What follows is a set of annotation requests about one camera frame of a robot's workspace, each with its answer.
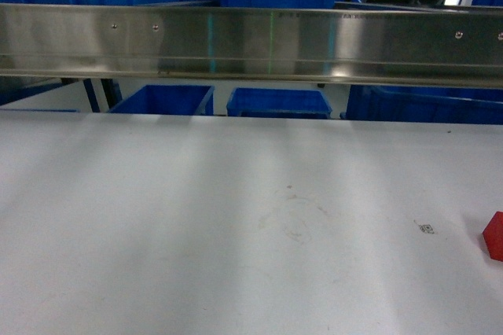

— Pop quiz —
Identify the red magnetic block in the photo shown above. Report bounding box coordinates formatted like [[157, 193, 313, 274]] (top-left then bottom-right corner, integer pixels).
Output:
[[483, 212, 503, 262]]

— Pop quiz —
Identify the stainless steel shelf beam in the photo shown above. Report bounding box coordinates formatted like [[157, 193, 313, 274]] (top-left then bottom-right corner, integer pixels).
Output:
[[1, 3, 502, 88]]

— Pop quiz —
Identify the blue bin below centre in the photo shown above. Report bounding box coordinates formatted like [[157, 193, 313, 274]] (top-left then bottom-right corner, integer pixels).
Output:
[[226, 87, 332, 120]]

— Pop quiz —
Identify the blue bin below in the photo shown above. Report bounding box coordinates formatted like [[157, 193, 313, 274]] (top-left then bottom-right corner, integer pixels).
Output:
[[226, 87, 332, 120], [341, 85, 502, 125], [108, 84, 215, 116]]

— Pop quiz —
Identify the blue bin below left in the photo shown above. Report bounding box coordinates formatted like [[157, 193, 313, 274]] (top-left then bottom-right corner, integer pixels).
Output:
[[108, 84, 215, 116]]

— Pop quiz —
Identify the blue bin below right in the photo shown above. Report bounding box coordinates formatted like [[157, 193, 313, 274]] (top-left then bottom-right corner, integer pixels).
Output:
[[341, 85, 502, 125]]

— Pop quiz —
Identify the small printed marker sticker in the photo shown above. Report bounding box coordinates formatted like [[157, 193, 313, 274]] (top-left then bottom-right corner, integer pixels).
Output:
[[414, 222, 435, 234]]

